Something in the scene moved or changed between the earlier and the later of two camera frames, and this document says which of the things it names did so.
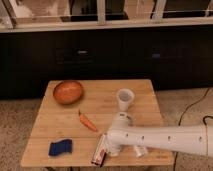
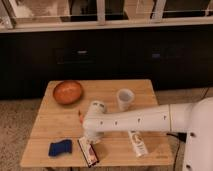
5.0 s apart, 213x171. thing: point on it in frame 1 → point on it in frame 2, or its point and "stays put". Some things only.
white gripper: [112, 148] → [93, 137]
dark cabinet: [170, 58] stays put
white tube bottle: [140, 151] stays put
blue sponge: [60, 146] stays put
